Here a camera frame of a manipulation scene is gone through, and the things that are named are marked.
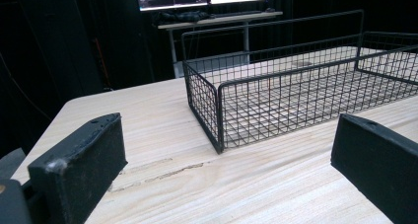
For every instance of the dark cloth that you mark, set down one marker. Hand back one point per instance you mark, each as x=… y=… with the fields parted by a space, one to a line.
x=179 y=17

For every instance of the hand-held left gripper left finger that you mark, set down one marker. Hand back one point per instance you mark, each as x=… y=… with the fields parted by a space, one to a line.
x=82 y=161

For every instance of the black computer mouse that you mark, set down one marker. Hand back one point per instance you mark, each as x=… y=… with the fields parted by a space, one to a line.
x=270 y=10

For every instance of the black keyboard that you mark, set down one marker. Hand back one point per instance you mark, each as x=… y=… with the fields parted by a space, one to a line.
x=237 y=13

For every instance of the standing desk with white legs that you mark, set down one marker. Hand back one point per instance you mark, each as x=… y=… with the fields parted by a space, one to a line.
x=226 y=19

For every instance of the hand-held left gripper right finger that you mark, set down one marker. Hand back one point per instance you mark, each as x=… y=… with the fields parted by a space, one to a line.
x=381 y=161

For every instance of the black curtain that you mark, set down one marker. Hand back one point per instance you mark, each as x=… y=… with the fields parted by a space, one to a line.
x=55 y=39

